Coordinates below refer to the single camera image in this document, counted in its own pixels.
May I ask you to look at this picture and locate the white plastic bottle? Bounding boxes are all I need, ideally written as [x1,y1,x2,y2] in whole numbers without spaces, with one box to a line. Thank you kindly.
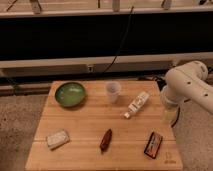
[124,91,150,119]

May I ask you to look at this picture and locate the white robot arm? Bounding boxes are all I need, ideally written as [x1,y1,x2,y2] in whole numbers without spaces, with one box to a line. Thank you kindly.
[160,61,213,125]

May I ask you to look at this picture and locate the black hanging cable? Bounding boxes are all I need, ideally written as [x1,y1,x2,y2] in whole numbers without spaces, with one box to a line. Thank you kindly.
[101,4,135,74]

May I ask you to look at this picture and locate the white sponge block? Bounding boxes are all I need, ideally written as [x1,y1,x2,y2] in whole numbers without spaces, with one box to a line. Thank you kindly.
[46,130,70,150]

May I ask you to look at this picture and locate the green ceramic bowl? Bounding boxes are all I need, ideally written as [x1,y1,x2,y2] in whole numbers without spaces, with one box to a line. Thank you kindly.
[55,82,86,107]

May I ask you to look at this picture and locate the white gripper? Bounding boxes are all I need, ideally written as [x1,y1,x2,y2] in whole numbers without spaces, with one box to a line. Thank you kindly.
[162,108,177,125]

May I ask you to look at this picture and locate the wooden board table top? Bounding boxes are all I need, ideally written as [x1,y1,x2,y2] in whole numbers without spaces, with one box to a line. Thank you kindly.
[25,81,183,171]

